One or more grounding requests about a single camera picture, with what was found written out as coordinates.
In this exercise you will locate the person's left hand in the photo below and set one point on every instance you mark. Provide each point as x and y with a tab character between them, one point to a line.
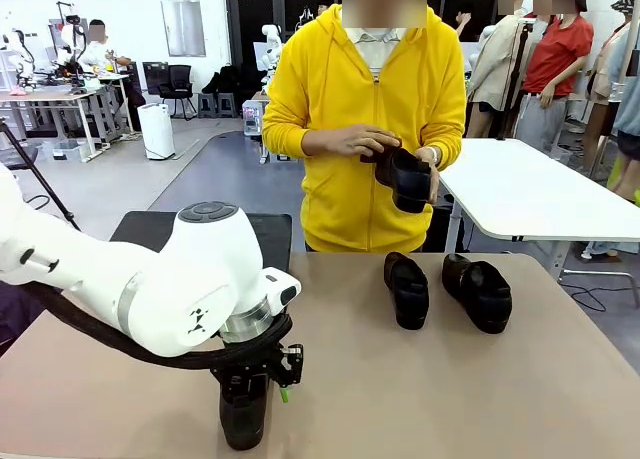
436	181

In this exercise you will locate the red shirt mannequin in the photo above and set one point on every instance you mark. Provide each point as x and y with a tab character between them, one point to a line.
557	54

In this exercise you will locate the black slanted tripod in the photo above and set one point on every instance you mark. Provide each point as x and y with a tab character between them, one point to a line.
45	189

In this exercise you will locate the person's right forearm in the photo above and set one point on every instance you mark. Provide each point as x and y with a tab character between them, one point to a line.
317	141

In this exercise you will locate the grey work desk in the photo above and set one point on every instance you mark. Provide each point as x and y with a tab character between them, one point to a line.
40	96

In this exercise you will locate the grey wall panel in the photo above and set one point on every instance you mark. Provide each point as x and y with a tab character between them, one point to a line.
183	29

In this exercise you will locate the clear storage box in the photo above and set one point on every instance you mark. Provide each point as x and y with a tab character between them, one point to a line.
65	151

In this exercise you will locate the small white humanoid robot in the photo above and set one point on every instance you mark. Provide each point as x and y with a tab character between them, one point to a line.
17	54

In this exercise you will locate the white black humanoid robot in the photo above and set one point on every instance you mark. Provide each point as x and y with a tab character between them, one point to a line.
65	44

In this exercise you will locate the silver wrist watch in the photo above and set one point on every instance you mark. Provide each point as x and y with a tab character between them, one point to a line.
435	156

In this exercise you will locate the black office chair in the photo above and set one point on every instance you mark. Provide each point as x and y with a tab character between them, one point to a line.
177	79

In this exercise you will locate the person in yellow hoodie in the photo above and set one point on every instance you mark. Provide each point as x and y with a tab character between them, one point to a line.
350	194

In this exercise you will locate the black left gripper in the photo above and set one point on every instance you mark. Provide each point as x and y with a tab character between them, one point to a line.
245	379

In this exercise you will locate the background person in white shirt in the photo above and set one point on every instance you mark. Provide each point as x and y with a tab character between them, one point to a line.
97	54

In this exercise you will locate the person's right hand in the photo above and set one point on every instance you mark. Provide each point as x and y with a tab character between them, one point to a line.
357	140

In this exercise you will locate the black leather loafer shoe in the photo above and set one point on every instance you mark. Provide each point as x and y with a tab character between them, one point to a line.
480	299
410	304
242	424
407	184

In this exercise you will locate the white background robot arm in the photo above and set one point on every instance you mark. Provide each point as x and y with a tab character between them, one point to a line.
272	44

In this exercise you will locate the white air purifier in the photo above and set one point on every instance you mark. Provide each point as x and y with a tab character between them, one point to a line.
156	134

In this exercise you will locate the white folding table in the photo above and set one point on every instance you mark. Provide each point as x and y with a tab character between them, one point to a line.
525	189

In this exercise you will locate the grey stool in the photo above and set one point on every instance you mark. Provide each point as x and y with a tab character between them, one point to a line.
227	104
207	104

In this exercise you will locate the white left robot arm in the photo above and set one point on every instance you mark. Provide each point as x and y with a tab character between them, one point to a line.
200	259

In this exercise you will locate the black bag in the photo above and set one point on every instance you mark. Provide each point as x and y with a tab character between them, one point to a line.
227	79

